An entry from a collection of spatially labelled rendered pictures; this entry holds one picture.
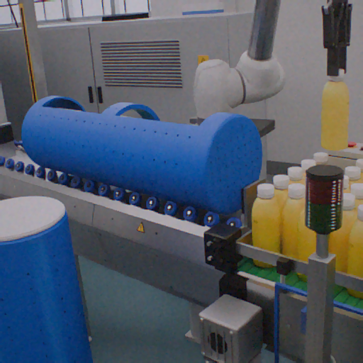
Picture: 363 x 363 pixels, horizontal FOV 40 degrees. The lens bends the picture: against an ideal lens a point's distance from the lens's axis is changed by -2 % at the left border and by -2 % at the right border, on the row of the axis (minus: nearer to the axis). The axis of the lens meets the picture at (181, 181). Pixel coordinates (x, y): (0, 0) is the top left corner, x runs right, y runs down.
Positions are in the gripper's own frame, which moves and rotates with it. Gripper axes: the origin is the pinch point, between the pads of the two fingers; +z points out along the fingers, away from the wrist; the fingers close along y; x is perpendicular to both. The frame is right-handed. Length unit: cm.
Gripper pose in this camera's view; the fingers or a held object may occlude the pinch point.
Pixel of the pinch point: (337, 61)
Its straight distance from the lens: 134.6
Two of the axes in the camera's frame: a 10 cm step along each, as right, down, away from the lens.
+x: 7.5, 1.8, -6.4
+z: 0.7, 9.4, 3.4
